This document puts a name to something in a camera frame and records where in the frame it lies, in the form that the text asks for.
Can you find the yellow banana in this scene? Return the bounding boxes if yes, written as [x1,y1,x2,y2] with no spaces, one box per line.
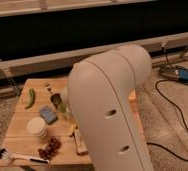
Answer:
[68,123,78,137]

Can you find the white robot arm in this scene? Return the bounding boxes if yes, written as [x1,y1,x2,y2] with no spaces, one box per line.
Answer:
[67,44,153,171]

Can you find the yellow plastic tray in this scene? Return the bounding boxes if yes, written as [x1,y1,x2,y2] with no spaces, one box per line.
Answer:
[129,90,136,101]

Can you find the dark metal cup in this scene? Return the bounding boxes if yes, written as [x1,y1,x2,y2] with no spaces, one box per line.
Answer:
[50,93,61,108]

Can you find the green apple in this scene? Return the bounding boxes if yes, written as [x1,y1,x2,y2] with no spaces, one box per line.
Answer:
[58,102,67,118]

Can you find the blue sponge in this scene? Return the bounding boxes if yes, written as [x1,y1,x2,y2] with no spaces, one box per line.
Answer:
[39,106,58,125]

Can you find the white round container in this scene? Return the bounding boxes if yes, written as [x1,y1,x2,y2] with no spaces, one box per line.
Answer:
[27,117,47,137]

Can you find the bunch of red grapes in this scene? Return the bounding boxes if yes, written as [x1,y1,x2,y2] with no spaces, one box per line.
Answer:
[38,136,61,160]

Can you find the white dish brush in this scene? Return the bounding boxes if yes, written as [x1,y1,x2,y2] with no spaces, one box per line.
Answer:
[0,148,50,164]

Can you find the blue power adapter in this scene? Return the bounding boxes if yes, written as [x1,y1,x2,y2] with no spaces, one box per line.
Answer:
[178,69,188,83]

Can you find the black power cable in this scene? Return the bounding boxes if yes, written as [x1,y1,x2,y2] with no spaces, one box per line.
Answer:
[146,66,188,163]

